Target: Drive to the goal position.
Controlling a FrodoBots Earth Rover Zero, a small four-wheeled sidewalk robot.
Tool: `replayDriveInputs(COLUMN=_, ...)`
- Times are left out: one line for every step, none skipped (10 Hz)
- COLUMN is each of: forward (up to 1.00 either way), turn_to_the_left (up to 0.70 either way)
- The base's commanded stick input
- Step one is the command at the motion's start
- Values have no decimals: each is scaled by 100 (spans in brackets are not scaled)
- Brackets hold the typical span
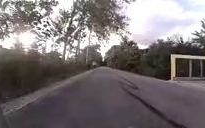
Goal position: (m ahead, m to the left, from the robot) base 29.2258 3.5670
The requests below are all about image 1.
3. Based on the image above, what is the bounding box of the grey asphalt road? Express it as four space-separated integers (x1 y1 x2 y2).
3 65 205 128

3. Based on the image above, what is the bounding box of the row of tall thin trees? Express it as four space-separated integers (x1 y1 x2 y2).
0 0 135 68

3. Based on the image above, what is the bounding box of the wood of dark trees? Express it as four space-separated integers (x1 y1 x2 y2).
104 18 205 81

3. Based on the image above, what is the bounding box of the pale framed fence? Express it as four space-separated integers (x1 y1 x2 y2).
170 53 205 81

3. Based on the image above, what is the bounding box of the dark roadside hedge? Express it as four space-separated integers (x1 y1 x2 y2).
0 49 93 105

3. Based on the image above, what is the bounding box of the pale gravel verge strip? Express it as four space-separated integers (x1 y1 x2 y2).
0 68 98 118

